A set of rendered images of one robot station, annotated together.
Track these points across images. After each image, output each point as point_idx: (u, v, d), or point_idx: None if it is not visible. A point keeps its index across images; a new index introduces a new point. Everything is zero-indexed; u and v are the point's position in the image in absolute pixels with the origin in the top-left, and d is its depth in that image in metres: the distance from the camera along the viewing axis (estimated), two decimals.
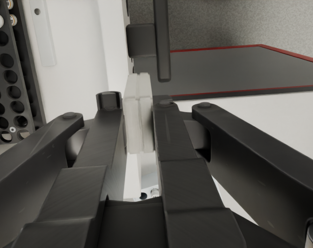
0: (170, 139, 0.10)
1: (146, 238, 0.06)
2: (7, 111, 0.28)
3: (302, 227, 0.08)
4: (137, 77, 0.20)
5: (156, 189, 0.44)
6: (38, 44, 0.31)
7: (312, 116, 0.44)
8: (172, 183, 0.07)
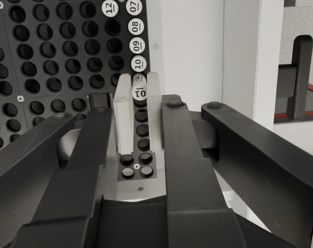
0: (177, 139, 0.10)
1: (146, 238, 0.06)
2: (134, 149, 0.28)
3: (309, 228, 0.08)
4: (128, 77, 0.20)
5: None
6: None
7: None
8: (177, 182, 0.07)
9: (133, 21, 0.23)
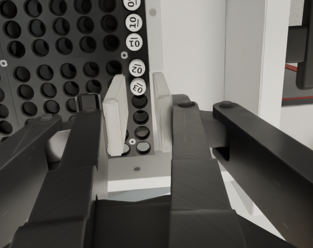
0: (186, 138, 0.10)
1: (146, 238, 0.06)
2: (129, 122, 0.25)
3: None
4: (123, 77, 0.20)
5: (133, 60, 0.24)
6: (149, 47, 0.28)
7: (292, 132, 0.42)
8: (182, 182, 0.07)
9: None
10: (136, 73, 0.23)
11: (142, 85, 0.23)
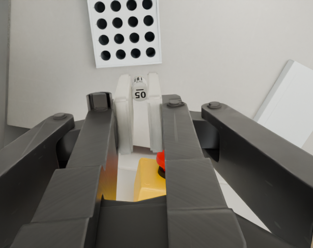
0: (178, 139, 0.10)
1: (146, 238, 0.06)
2: None
3: (309, 228, 0.08)
4: (128, 77, 0.20)
5: None
6: None
7: None
8: (177, 182, 0.07)
9: None
10: None
11: None
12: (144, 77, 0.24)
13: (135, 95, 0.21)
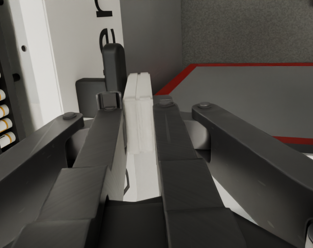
0: (170, 139, 0.10)
1: (146, 238, 0.06)
2: None
3: (302, 227, 0.08)
4: (137, 77, 0.20)
5: None
6: (26, 80, 0.29)
7: None
8: (172, 183, 0.07)
9: None
10: None
11: None
12: (12, 135, 0.29)
13: None
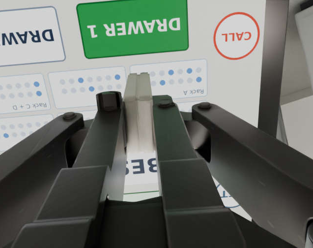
0: (170, 139, 0.10)
1: (146, 238, 0.06)
2: None
3: (302, 227, 0.08)
4: (137, 77, 0.20)
5: None
6: None
7: None
8: (172, 183, 0.07)
9: None
10: None
11: None
12: None
13: None
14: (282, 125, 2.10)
